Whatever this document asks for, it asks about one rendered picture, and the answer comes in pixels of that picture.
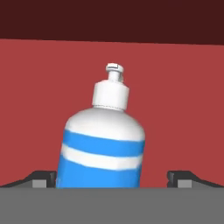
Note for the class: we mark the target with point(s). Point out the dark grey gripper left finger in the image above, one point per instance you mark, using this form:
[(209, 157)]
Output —
[(40, 178)]

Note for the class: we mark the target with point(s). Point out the white and blue soap dispenser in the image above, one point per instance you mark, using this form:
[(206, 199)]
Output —
[(102, 151)]

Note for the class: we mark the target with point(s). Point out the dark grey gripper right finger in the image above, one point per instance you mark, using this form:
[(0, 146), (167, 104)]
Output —
[(182, 178)]

